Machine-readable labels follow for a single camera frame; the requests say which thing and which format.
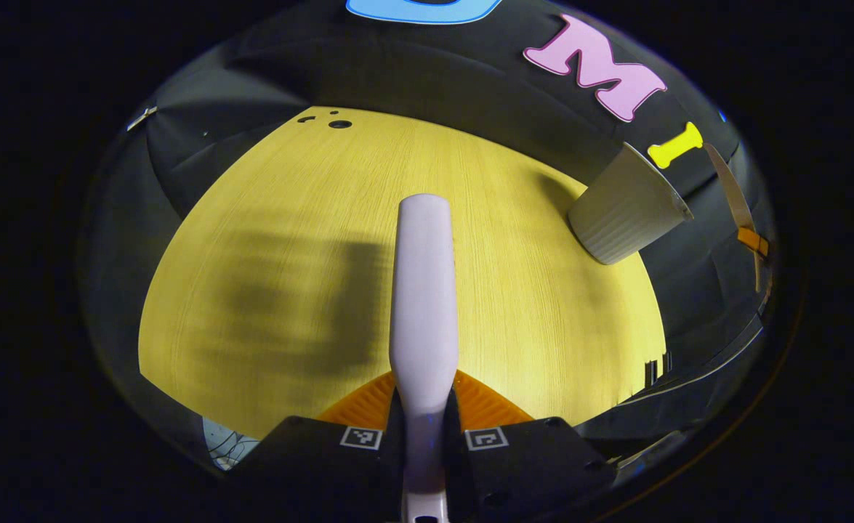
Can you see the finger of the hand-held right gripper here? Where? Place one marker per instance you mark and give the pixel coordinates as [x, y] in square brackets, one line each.
[754, 241]

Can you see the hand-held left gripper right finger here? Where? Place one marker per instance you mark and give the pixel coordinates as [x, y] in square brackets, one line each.
[528, 461]

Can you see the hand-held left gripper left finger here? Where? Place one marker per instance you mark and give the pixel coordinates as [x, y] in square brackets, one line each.
[310, 457]

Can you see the white ribbed garbage bin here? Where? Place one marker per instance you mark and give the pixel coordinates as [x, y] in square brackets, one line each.
[626, 211]

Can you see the small pink broom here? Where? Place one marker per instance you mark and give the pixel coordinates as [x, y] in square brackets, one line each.
[424, 290]

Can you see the yellow wooden desktop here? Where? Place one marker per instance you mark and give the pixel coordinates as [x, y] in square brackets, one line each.
[267, 218]

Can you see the black backdrop cloth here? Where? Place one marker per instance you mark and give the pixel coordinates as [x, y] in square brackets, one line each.
[288, 80]

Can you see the silver cloth clip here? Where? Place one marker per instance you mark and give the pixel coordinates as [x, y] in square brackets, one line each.
[141, 118]

